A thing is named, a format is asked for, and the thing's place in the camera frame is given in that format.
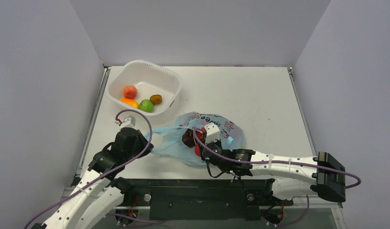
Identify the white plastic basket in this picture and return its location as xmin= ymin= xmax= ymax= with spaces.
xmin=105 ymin=60 xmax=182 ymax=125

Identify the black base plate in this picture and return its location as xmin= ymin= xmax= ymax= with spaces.
xmin=116 ymin=178 xmax=294 ymax=220

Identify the dark brown fake fruit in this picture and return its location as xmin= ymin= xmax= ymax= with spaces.
xmin=181 ymin=129 xmax=196 ymax=148

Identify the brown fake kiwi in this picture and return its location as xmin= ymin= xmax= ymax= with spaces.
xmin=149 ymin=94 xmax=162 ymax=105

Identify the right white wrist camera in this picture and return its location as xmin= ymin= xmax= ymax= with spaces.
xmin=204 ymin=123 xmax=220 ymax=145

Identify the red fake peach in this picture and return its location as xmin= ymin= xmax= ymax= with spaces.
xmin=122 ymin=85 xmax=138 ymax=99

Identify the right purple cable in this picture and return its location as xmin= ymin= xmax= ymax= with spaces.
xmin=192 ymin=128 xmax=362 ymax=189

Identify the orange yellow fake mango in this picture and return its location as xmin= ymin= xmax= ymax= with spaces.
xmin=120 ymin=98 xmax=139 ymax=108

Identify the small red fake fruit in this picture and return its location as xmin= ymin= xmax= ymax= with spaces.
xmin=194 ymin=144 xmax=202 ymax=157

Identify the light blue plastic bag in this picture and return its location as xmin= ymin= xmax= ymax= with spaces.
xmin=145 ymin=111 xmax=245 ymax=168

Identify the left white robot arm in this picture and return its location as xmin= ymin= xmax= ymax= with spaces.
xmin=32 ymin=127 xmax=153 ymax=229

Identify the purple cable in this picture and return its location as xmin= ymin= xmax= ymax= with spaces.
xmin=24 ymin=109 xmax=153 ymax=229
xmin=192 ymin=128 xmax=362 ymax=189

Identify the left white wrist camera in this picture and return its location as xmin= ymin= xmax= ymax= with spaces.
xmin=115 ymin=115 xmax=136 ymax=130

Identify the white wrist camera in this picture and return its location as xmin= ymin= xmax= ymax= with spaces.
xmin=115 ymin=115 xmax=136 ymax=130
xmin=204 ymin=123 xmax=220 ymax=145

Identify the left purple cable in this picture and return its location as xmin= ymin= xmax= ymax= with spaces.
xmin=24 ymin=109 xmax=153 ymax=229

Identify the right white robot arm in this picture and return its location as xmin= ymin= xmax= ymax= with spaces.
xmin=200 ymin=143 xmax=346 ymax=204

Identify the green fake fruit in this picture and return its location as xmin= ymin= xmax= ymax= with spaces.
xmin=138 ymin=99 xmax=154 ymax=113

